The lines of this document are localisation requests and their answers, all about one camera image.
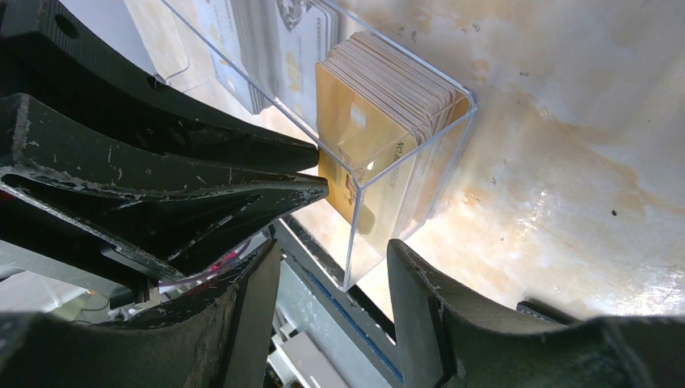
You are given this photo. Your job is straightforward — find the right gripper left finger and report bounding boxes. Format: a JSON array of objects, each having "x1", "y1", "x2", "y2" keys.
[{"x1": 1, "y1": 240, "x2": 280, "y2": 387}]

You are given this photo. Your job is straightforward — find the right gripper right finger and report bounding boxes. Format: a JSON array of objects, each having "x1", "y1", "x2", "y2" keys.
[{"x1": 387, "y1": 239, "x2": 684, "y2": 387}]

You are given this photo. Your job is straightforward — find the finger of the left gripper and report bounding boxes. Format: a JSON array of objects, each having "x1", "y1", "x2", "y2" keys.
[
  {"x1": 1, "y1": 1, "x2": 319, "y2": 173},
  {"x1": 1, "y1": 93, "x2": 328, "y2": 280}
]

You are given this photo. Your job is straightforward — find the gold credit card stack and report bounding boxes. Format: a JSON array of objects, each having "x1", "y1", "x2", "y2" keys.
[{"x1": 315, "y1": 31, "x2": 469, "y2": 250}]

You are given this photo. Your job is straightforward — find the clear plastic card box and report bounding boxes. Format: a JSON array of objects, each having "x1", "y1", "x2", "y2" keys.
[{"x1": 125, "y1": 1, "x2": 477, "y2": 291}]

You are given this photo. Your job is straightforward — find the silver credit card stack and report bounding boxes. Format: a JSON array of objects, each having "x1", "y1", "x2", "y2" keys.
[{"x1": 194, "y1": 0, "x2": 338, "y2": 127}]

